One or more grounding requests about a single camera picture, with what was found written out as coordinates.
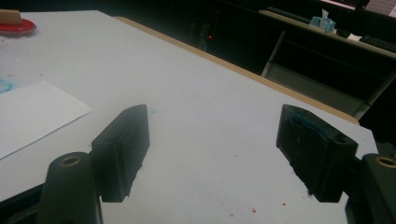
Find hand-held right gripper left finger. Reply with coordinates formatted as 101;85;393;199
90;104;150;203

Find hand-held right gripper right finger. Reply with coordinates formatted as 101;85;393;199
276;104;359;203

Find red round ink pad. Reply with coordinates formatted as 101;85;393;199
0;18;37;37

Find wooden stamp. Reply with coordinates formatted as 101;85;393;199
0;8;23;26

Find white-framed desk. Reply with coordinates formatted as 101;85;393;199
258;8;396;121

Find white paper sheet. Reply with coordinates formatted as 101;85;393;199
0;80;92;161

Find black keyboard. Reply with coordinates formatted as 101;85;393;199
359;35;396;53

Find blue tissue pack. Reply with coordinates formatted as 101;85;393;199
308;8;337;34

